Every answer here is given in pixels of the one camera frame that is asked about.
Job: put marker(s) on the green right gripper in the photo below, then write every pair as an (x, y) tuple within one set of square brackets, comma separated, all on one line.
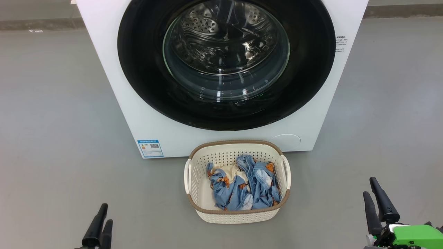
[(415, 235)]

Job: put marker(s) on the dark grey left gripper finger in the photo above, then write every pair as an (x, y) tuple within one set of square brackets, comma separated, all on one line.
[(107, 237), (95, 228)]

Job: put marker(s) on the blue patterned garment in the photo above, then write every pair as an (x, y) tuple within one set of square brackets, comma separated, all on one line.
[(259, 186)]

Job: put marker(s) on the cream garment with black print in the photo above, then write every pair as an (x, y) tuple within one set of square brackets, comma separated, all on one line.
[(230, 170)]

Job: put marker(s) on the black-rimmed glass washer door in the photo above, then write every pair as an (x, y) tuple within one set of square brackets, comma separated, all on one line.
[(145, 69)]

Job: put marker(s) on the white front-load washing machine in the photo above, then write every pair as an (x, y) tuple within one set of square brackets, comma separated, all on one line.
[(104, 79)]

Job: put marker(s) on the stainless steel washing machine drum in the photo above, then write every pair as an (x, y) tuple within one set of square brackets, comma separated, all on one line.
[(207, 24)]

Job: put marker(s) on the blue energy label sticker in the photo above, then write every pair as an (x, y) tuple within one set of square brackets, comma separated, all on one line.
[(150, 148)]

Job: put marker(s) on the cream basket with brown rim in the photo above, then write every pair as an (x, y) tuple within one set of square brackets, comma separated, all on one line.
[(197, 193)]

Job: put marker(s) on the round white filter cover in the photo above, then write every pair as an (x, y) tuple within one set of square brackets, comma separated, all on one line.
[(285, 142)]

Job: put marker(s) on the small black text sticker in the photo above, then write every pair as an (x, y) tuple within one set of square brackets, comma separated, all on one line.
[(341, 43)]

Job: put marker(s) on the white floor tape scrap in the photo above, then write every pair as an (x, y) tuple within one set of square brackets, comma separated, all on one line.
[(36, 31)]

